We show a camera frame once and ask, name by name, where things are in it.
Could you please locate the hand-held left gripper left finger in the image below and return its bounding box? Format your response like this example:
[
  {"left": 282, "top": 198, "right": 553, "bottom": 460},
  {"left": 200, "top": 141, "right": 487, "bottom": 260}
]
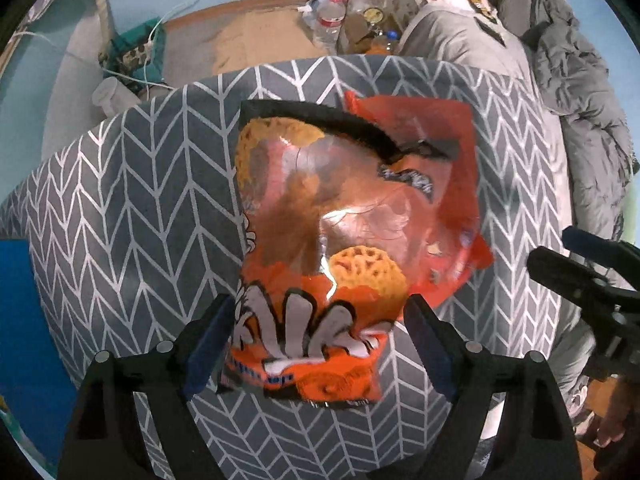
[{"left": 57, "top": 292, "right": 236, "bottom": 480}]

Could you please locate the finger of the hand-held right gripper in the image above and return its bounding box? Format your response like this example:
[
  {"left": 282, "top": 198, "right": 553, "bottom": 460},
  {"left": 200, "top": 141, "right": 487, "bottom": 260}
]
[
  {"left": 562, "top": 226, "right": 640, "bottom": 273},
  {"left": 526, "top": 246, "right": 640, "bottom": 311}
]

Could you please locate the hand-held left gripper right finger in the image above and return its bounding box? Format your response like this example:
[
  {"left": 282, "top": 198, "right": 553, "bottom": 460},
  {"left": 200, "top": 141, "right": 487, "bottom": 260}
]
[{"left": 404, "top": 294, "right": 583, "bottom": 480}]

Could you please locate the orange brown-topped snack bag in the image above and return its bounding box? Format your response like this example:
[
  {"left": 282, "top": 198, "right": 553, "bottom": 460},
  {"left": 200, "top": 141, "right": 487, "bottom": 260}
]
[{"left": 220, "top": 100, "right": 461, "bottom": 408}]

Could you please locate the person's right hand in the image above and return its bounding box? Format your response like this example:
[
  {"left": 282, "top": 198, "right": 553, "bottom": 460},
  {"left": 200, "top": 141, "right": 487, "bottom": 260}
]
[{"left": 592, "top": 380, "right": 640, "bottom": 471}]

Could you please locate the dark grey duvet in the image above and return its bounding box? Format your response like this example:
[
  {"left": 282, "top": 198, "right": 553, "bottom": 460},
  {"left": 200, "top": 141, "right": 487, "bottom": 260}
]
[{"left": 480, "top": 0, "right": 638, "bottom": 241}]

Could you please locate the grey chevron cloth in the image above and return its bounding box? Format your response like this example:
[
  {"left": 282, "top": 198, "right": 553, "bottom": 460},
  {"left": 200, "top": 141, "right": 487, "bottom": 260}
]
[{"left": 0, "top": 52, "right": 576, "bottom": 480}]

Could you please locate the large red snack bag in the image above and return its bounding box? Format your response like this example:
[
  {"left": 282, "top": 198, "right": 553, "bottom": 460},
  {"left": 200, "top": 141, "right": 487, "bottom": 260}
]
[{"left": 344, "top": 91, "right": 481, "bottom": 261}]

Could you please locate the white cup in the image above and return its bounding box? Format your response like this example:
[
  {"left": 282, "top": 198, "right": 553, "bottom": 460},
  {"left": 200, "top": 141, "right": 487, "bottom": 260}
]
[{"left": 92, "top": 79, "right": 141, "bottom": 118}]

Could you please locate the blue capped bottle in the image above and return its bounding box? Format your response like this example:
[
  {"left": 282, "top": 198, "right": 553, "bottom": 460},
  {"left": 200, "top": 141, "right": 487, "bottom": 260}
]
[{"left": 372, "top": 30, "right": 401, "bottom": 56}]

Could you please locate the white power strip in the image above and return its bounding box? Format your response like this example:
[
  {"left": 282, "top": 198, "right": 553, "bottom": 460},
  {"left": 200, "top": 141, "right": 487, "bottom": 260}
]
[{"left": 107, "top": 19, "right": 168, "bottom": 86}]

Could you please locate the clear water bottle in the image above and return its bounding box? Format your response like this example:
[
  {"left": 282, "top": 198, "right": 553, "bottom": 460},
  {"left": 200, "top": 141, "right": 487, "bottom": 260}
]
[{"left": 312, "top": 0, "right": 348, "bottom": 53}]

